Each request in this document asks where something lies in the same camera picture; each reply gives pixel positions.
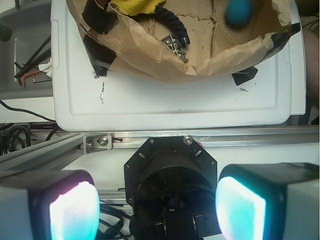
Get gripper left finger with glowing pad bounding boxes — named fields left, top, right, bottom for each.
left=0, top=170, right=100, bottom=240

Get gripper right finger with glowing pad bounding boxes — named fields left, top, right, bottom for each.
left=215, top=162, right=320, bottom=240

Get blue ball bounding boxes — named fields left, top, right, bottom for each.
left=225, top=0, right=253, bottom=26

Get white plastic bin lid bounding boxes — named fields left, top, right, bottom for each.
left=51, top=0, right=306, bottom=132

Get black tape piece right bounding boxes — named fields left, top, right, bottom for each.
left=231, top=66, right=258, bottom=86

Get black tape piece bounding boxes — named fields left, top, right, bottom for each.
left=83, top=35, right=117, bottom=77
left=231, top=66, right=258, bottom=86

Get crumpled white paper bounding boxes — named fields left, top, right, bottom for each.
left=38, top=58, right=53, bottom=77

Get black tape piece left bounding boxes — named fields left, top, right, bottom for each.
left=83, top=35, right=117, bottom=77

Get grey plastic tray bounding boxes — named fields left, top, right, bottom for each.
left=0, top=0, right=53, bottom=100

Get yellow cloth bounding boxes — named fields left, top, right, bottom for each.
left=110, top=0, right=166, bottom=17

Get diagonal aluminium rail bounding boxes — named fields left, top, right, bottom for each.
left=0, top=133, right=86, bottom=172

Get metal corner bracket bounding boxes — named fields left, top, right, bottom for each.
left=82, top=133, right=113, bottom=155

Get aluminium frame rail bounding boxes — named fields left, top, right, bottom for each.
left=86, top=125, right=320, bottom=149

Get black cable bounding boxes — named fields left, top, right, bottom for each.
left=0, top=99, right=57, bottom=124

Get orange handled hex key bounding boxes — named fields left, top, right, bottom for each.
left=20, top=70, right=43, bottom=88

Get metal hinge bracket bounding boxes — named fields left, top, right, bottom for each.
left=161, top=34, right=189, bottom=63

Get black rope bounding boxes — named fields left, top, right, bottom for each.
left=155, top=6, right=191, bottom=47

